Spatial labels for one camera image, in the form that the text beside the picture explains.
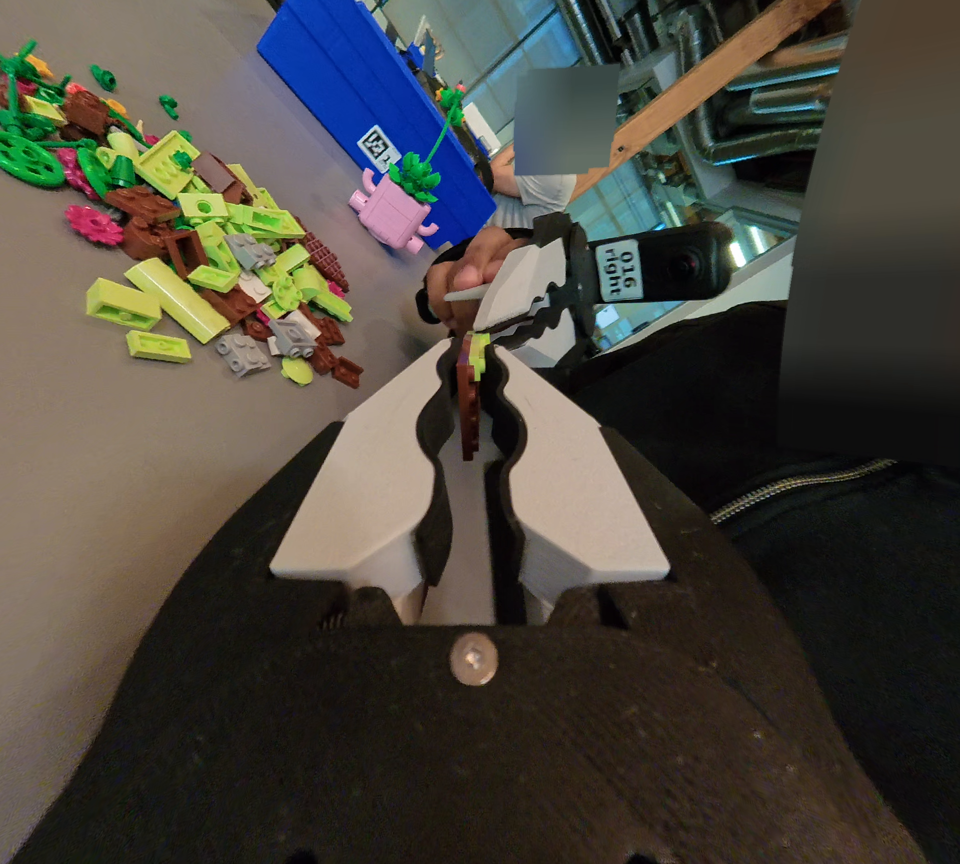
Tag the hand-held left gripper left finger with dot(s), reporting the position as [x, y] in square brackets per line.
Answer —
[352, 504]

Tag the person's right hand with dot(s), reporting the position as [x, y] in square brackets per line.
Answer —
[472, 264]

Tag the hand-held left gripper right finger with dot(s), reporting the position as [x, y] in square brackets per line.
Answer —
[585, 504]

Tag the pile of toy bricks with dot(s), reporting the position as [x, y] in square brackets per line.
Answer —
[187, 227]

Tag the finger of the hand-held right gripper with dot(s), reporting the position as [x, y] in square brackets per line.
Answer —
[525, 279]
[547, 328]

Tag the lime and brown brick assembly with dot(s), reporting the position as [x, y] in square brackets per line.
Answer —
[469, 399]

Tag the wooden beam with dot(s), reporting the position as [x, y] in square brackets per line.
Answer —
[712, 62]

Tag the blue plastic bin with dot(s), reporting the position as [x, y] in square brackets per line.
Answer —
[352, 77]

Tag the toy flower in pink pot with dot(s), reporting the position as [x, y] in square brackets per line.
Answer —
[394, 212]

